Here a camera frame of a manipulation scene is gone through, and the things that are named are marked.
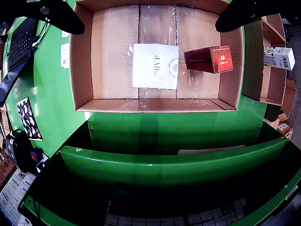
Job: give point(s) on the divided cardboard box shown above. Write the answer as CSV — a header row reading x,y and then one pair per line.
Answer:
x,y
272,84

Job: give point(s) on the white printed paper sheets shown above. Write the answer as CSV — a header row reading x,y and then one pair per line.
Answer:
x,y
14,195

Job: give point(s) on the black white patterned card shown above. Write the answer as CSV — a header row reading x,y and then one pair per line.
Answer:
x,y
29,118

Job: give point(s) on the blue and red object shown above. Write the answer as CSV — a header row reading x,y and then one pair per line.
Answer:
x,y
35,156

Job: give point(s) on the open cardboard tray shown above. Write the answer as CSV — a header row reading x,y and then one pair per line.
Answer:
x,y
110,58

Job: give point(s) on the red carton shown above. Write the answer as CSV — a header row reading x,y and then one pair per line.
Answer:
x,y
207,60

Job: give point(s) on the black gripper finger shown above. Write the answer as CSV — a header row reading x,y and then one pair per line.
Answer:
x,y
240,16
58,16

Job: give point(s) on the white d'Alba carton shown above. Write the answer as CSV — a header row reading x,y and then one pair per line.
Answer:
x,y
152,68

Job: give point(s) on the green metal shelf unit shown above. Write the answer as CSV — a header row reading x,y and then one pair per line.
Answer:
x,y
152,164

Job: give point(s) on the cardboard carton BS print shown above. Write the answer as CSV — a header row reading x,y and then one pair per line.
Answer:
x,y
285,130

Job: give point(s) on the white black printed carton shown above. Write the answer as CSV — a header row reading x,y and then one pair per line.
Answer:
x,y
279,57

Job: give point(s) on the flattened printed cardboard piece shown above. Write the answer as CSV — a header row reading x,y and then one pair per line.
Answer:
x,y
65,56

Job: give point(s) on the black keyboard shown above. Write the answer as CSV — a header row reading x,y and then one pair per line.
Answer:
x,y
21,44

